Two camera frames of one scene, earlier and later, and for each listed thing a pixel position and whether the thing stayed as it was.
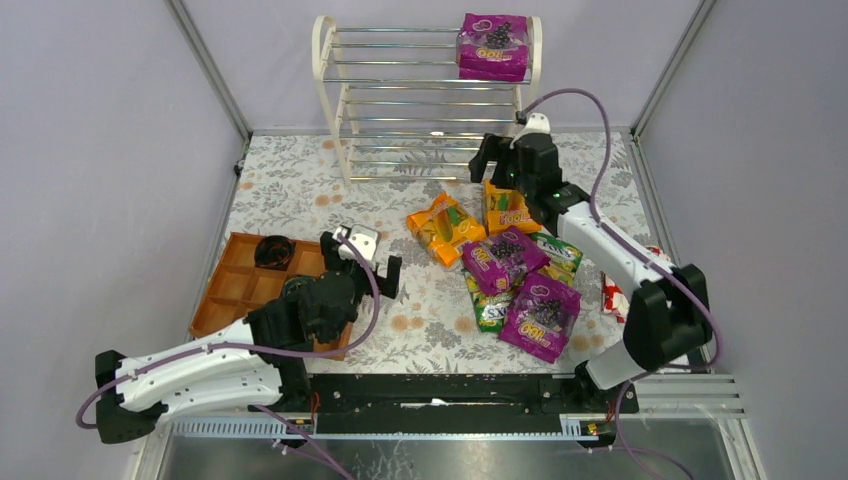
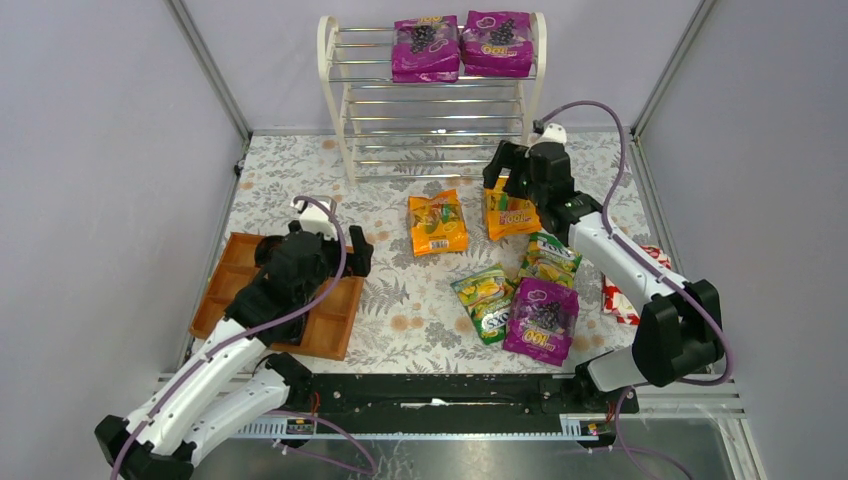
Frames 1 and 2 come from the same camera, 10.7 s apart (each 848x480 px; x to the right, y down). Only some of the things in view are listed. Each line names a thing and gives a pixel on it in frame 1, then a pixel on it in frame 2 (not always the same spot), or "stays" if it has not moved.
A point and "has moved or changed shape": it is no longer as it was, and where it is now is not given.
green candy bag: (564, 257) stays
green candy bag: (489, 308) has moved or changed shape
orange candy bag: (505, 209) stays
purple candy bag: (542, 315) stays
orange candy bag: (445, 228) has moved or changed shape
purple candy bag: (493, 47) stays
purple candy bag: (499, 262) to (426, 49)
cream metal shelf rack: (394, 105) stays
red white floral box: (613, 298) stays
